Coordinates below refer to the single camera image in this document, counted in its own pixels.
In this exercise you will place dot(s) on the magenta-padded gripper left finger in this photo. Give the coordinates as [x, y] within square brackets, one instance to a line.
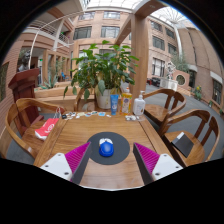
[59, 165]

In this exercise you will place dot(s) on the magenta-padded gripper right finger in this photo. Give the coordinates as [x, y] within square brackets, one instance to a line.
[163, 165]

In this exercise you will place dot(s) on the blue and white computer mouse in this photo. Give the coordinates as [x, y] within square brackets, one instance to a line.
[106, 149]

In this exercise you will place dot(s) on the dark grey round mouse pad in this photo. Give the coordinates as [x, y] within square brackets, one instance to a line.
[121, 148]

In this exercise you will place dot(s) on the black notebook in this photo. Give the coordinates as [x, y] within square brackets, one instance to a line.
[182, 144]

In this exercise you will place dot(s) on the red and white bag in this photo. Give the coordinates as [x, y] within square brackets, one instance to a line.
[46, 129]

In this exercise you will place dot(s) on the black binder clip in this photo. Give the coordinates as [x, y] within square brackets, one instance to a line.
[64, 116]

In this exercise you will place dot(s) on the wooden armchair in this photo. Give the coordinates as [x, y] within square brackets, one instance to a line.
[196, 116]
[160, 113]
[80, 100]
[13, 128]

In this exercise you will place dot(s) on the white pump bottle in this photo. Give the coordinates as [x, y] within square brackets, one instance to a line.
[139, 106]

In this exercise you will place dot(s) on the long wooden planter box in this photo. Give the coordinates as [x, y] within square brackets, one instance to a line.
[50, 98]

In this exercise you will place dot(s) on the yellow dish soap bottle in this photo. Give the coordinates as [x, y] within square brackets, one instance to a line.
[126, 105]

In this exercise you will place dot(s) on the blue squeeze tube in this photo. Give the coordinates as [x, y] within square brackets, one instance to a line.
[114, 105]

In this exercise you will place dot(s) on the spiky green aloe plant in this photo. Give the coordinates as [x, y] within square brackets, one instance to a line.
[50, 81]

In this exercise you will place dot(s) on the dark red wooden lectern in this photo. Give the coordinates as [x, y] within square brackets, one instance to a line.
[23, 88]

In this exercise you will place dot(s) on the white abstract sculpture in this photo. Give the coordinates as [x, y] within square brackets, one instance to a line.
[170, 70]

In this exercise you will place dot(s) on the green plant in white pot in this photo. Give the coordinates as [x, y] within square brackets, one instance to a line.
[103, 66]

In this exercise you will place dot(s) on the dark bust statue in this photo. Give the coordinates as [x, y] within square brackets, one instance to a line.
[24, 61]

